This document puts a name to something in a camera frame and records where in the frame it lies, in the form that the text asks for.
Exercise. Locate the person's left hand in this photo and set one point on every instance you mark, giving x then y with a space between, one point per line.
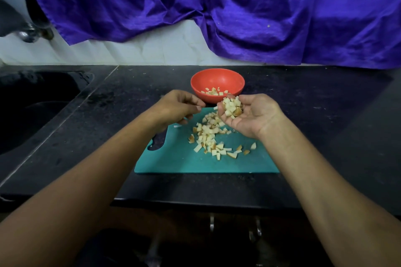
175 107

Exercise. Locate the person's right hand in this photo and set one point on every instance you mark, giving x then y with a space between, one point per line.
257 116

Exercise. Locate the orange bowl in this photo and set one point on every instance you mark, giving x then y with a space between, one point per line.
200 82

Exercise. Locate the pile of diced apple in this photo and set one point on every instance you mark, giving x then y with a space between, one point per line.
210 135

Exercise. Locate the teal plastic cutting board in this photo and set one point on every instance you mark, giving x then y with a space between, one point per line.
175 160

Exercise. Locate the person's right forearm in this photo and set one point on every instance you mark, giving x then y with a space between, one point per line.
338 195

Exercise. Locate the person's left forearm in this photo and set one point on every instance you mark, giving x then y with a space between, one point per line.
69 201

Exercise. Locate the purple cloth curtain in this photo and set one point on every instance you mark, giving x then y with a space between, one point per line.
282 13

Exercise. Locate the dark kitchen sink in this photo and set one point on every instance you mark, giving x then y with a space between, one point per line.
31 104

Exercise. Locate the metal faucet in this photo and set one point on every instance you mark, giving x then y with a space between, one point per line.
28 29

